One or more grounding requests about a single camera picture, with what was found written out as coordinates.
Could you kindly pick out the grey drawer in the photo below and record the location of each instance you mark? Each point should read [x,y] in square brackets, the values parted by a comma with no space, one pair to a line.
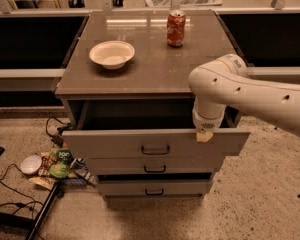
[152,165]
[155,188]
[150,137]

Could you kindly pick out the grey middle drawer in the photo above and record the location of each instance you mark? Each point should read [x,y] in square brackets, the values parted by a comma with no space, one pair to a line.
[152,165]

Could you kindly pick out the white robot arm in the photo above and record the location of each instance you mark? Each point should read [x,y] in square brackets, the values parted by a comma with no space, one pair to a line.
[224,82]

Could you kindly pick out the grey top drawer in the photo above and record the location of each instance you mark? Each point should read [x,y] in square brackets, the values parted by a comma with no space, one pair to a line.
[150,137]

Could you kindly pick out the black stand leg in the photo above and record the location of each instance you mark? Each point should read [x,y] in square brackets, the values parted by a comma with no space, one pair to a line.
[31,225]

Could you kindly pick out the green snack bag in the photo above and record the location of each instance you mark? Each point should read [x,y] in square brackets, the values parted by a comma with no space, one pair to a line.
[62,167]

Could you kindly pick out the pile of snack packets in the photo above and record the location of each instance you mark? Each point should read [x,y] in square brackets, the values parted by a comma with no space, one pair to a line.
[79,175]

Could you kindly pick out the red soda can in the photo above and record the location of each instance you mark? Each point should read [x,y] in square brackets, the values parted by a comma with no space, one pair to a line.
[176,28]

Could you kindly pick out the grey bottom drawer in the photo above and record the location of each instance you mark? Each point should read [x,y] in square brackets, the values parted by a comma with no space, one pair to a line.
[155,188]

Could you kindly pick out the grey drawer cabinet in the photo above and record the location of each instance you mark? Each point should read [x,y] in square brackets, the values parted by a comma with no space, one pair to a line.
[154,83]

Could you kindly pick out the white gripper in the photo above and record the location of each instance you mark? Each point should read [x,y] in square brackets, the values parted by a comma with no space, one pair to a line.
[206,123]

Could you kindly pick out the white paper bowl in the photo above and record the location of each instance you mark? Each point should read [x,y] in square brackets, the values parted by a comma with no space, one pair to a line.
[112,55]

